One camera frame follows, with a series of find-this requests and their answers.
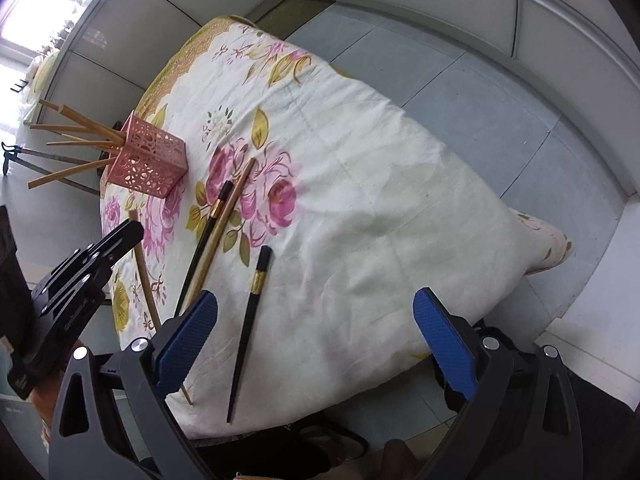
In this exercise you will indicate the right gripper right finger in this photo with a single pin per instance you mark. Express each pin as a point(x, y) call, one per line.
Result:
point(451, 340)

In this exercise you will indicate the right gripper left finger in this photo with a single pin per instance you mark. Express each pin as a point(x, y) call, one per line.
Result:
point(180, 341)

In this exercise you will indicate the short wooden chopstick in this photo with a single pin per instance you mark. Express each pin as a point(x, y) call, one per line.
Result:
point(198, 278)

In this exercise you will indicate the pink perforated utensil holder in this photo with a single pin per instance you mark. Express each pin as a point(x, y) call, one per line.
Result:
point(152, 161)

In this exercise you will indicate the floral white tablecloth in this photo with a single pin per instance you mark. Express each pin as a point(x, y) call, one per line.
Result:
point(361, 207)

